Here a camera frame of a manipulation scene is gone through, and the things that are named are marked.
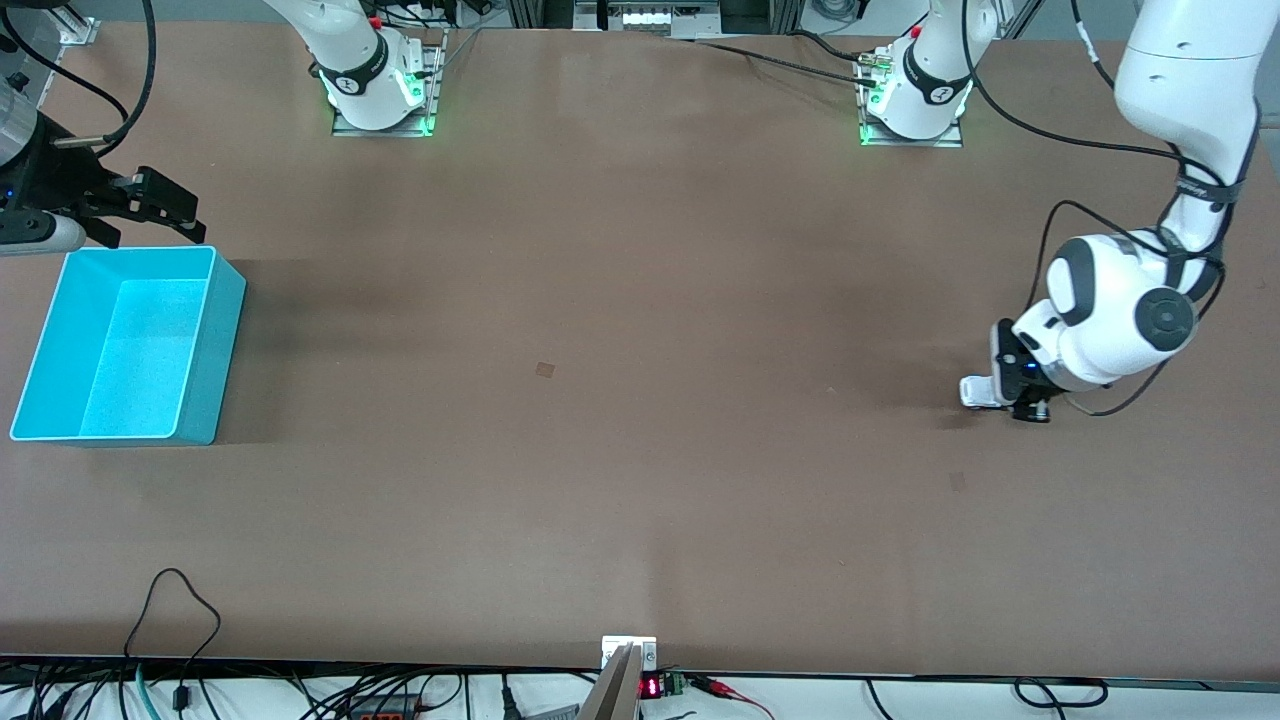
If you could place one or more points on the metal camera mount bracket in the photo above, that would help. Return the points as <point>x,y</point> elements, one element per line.
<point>615,690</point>

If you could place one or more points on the black power strip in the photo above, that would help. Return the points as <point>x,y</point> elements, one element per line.
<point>385,712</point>

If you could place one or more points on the metal frame with lights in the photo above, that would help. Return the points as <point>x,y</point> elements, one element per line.
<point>650,18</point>

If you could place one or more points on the red clip lead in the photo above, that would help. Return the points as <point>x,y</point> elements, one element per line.
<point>720,688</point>

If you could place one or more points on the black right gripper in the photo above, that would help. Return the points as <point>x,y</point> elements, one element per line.
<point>58,178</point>

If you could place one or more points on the red LED display module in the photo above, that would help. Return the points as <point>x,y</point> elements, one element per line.
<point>650,688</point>

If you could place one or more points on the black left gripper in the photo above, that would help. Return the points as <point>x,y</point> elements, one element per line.
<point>1035,395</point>

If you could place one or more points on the aluminium profile corner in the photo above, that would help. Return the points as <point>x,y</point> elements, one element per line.
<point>78,30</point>

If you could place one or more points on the white toy jeep black roof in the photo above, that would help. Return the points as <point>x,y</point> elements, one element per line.
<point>978,392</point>

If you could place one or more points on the cyan plastic bin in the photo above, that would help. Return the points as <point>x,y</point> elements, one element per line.
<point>140,350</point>

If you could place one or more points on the green terminal block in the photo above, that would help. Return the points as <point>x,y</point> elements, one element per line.
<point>675,684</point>

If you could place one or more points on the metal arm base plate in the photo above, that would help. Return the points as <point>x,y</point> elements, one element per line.
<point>438,80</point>
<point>945,140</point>

